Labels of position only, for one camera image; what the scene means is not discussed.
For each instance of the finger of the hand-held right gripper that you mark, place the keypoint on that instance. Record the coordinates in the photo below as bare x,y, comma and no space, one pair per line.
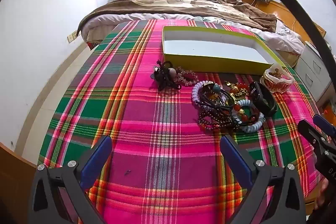
312,136
325,125

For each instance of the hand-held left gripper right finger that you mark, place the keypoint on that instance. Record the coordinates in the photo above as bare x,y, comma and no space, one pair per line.
236,161

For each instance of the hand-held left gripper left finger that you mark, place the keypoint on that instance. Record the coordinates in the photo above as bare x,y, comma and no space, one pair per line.
95,161

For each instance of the black smart band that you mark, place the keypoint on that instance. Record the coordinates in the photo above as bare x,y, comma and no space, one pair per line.
265,103

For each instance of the clear gold hair claw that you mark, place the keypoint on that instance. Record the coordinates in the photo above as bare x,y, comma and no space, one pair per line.
275,82

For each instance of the yellow-green cardboard box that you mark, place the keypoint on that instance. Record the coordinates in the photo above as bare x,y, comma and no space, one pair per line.
210,48

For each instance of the person's right hand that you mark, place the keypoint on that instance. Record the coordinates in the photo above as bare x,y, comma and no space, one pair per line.
321,193

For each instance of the grey drawer cabinet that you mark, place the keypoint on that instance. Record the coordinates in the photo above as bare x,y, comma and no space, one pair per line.
312,69

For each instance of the pink green plaid cloth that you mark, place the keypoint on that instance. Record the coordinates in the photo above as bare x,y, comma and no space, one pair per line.
157,134

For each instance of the bed mattress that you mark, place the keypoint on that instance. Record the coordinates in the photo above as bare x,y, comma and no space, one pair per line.
287,57

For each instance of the wooden board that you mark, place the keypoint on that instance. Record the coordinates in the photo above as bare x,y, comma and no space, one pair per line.
13,182

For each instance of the white floral quilt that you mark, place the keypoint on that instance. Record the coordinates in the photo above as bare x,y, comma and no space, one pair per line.
286,35

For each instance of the wooden headboard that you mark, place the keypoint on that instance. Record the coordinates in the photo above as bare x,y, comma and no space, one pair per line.
283,10

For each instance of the bed with brown blanket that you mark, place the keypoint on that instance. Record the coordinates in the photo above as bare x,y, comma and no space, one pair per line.
170,5

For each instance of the wall socket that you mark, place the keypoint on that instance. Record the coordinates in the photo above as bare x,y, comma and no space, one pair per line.
72,37

